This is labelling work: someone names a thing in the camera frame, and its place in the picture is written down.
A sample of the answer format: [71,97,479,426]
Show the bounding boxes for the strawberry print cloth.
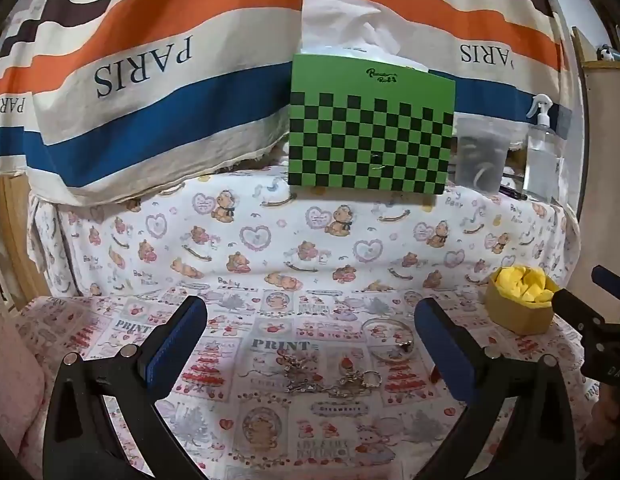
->
[15,280,607,480]

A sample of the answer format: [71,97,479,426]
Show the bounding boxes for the yellow cloth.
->
[491,266,559,311]

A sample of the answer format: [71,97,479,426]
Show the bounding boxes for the white tissue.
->
[301,0,430,72]

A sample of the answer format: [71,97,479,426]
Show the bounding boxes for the clear plastic cup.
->
[454,116,512,192]

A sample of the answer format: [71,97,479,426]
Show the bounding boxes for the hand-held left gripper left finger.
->
[42,295,208,480]

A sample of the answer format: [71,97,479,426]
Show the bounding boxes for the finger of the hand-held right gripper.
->
[551,288,607,333]
[591,265,620,307]

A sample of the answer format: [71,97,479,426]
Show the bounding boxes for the small tan cardboard box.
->
[484,280,561,335]

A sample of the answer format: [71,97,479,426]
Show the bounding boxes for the clear spray bottle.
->
[522,92,567,205]

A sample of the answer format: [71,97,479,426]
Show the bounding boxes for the wooden board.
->
[570,25,620,283]

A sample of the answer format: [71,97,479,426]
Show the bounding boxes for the bear print cloth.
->
[27,162,583,311]

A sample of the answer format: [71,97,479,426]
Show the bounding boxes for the green checkered tissue box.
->
[288,52,456,196]

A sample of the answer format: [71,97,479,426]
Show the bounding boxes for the wooden frame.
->
[0,172,52,307]

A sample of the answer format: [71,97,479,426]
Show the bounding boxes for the pink cushion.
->
[0,280,47,461]

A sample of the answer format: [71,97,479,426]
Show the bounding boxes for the silver chain with ring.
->
[322,367,386,400]

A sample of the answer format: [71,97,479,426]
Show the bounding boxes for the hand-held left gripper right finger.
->
[414,297,578,480]

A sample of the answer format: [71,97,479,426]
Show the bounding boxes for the striped lettered cloth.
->
[0,0,575,207]

